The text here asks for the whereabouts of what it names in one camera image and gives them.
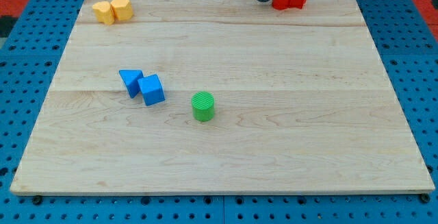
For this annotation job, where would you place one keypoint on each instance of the blue cube block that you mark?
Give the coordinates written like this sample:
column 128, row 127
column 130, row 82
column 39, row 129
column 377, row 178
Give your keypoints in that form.
column 151, row 89

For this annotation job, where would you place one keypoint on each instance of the green cylinder block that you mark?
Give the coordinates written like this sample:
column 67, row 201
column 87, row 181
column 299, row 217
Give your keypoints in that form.
column 203, row 106

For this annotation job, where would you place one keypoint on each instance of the light wooden board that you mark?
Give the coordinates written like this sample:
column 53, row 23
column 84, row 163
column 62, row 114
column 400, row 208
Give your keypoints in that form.
column 303, row 106

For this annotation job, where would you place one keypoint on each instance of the blue triangular prism block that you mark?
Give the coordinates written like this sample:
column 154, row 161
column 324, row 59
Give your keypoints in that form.
column 130, row 79

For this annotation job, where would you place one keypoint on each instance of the yellow hexagon block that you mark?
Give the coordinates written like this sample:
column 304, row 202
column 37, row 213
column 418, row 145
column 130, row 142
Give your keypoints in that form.
column 122, row 9

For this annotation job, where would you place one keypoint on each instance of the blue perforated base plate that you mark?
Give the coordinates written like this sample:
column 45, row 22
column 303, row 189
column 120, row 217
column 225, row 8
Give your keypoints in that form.
column 29, row 58

